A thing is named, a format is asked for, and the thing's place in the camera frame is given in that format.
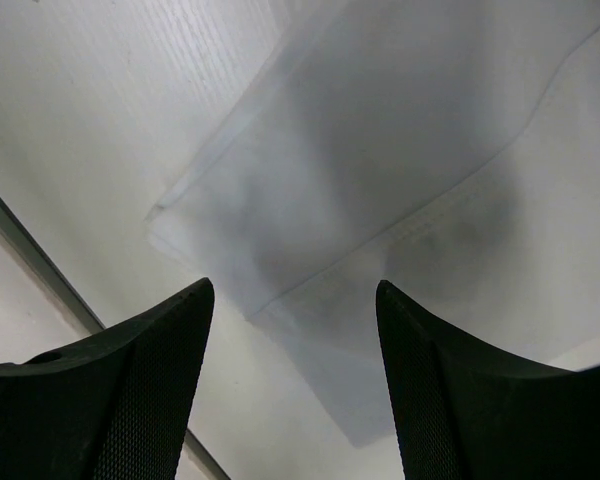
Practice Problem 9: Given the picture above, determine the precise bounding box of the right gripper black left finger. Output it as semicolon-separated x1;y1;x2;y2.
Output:
0;279;214;479

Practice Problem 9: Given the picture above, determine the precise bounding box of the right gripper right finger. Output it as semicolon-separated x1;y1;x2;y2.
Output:
375;281;600;479

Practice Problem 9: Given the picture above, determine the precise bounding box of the white skirt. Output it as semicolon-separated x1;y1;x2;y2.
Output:
149;1;600;447

